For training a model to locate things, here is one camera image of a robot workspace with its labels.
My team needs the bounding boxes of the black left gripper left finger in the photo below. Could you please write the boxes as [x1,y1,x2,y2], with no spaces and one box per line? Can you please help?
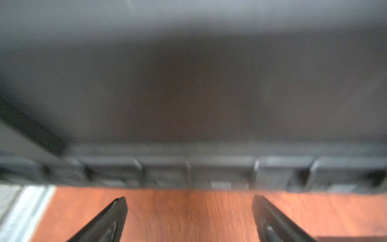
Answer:
[69,197,128,242]

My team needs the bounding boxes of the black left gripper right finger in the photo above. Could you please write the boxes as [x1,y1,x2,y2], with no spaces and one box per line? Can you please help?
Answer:
[252,195,315,242]

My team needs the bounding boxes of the black plastic toolbox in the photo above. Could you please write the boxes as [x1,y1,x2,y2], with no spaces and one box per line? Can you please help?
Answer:
[1,29,387,194]

